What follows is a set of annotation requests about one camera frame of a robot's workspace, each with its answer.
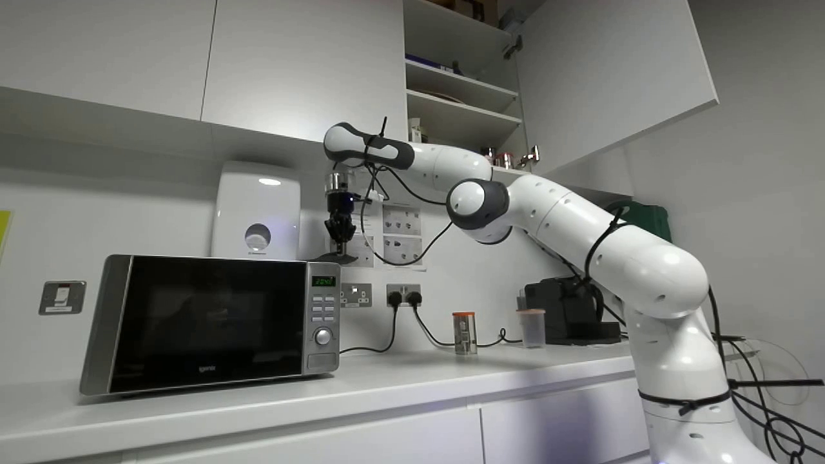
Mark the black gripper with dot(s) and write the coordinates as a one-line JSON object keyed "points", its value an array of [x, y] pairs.
{"points": [[337, 222]]}

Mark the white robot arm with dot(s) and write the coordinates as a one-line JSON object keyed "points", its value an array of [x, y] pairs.
{"points": [[687, 395]]}

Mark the silver microwave oven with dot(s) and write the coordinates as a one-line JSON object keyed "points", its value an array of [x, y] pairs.
{"points": [[187, 324]]}

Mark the small metal canister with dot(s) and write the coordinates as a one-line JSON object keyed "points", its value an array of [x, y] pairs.
{"points": [[464, 332]]}

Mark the translucent plastic cup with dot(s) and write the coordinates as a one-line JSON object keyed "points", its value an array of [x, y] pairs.
{"points": [[533, 328]]}

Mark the black coffee machine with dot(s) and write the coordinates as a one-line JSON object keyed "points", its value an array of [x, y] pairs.
{"points": [[572, 314]]}

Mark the green first aid box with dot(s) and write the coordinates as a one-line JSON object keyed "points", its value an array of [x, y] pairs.
{"points": [[644, 214]]}

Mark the double wall socket with plugs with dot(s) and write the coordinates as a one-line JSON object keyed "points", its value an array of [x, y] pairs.
{"points": [[403, 295]]}

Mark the open white wall shelf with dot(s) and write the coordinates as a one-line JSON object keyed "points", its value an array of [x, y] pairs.
{"points": [[460, 79]]}

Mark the silver wall switch plate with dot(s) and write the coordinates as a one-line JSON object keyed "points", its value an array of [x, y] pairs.
{"points": [[62, 298]]}

